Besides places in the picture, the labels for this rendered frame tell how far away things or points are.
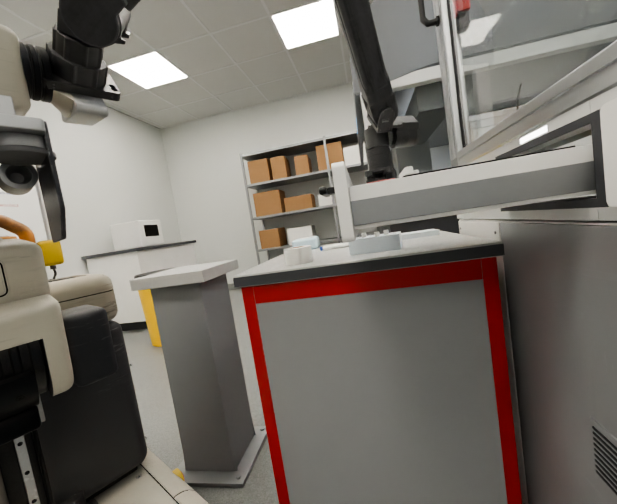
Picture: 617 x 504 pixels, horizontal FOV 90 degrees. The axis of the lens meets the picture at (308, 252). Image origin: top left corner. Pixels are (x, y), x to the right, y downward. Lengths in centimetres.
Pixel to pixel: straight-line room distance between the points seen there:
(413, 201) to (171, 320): 97
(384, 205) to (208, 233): 503
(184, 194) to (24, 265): 504
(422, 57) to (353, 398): 127
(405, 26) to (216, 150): 422
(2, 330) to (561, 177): 76
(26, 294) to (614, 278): 80
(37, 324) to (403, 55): 142
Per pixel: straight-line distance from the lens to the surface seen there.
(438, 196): 45
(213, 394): 125
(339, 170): 43
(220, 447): 135
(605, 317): 55
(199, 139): 558
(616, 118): 46
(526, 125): 65
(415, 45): 154
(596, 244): 53
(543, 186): 49
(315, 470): 92
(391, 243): 76
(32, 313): 60
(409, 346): 74
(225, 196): 526
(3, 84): 69
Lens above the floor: 85
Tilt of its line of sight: 5 degrees down
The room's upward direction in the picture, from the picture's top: 9 degrees counter-clockwise
